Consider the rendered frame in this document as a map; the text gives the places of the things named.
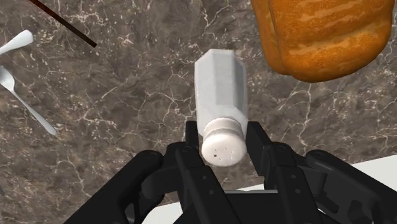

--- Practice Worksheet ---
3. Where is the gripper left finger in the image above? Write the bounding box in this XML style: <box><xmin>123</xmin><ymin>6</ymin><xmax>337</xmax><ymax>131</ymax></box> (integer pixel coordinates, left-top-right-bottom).
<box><xmin>63</xmin><ymin>120</ymin><xmax>242</xmax><ymax>224</ymax></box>

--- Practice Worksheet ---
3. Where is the orange bread loaf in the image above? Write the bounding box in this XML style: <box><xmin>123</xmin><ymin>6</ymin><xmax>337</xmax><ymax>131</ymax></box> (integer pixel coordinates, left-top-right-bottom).
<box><xmin>250</xmin><ymin>0</ymin><xmax>395</xmax><ymax>83</ymax></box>

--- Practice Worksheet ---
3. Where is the white salt shaker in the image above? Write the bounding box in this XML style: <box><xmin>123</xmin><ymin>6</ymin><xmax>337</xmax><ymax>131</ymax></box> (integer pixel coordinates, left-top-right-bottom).
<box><xmin>194</xmin><ymin>48</ymin><xmax>249</xmax><ymax>167</ymax></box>

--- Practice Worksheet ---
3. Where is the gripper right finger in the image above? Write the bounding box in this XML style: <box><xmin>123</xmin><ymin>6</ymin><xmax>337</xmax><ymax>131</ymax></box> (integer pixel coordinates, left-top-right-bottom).
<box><xmin>246</xmin><ymin>120</ymin><xmax>397</xmax><ymax>224</ymax></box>

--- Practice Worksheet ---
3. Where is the dark brown chopstick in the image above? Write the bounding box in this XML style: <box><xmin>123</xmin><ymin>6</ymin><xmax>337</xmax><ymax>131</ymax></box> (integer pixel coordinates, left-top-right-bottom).
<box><xmin>28</xmin><ymin>0</ymin><xmax>97</xmax><ymax>48</ymax></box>

